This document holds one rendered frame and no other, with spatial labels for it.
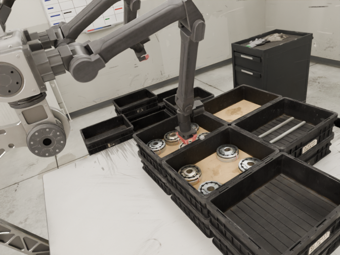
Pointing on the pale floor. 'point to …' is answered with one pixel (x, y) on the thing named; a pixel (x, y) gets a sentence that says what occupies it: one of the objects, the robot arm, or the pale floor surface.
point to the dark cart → (274, 64)
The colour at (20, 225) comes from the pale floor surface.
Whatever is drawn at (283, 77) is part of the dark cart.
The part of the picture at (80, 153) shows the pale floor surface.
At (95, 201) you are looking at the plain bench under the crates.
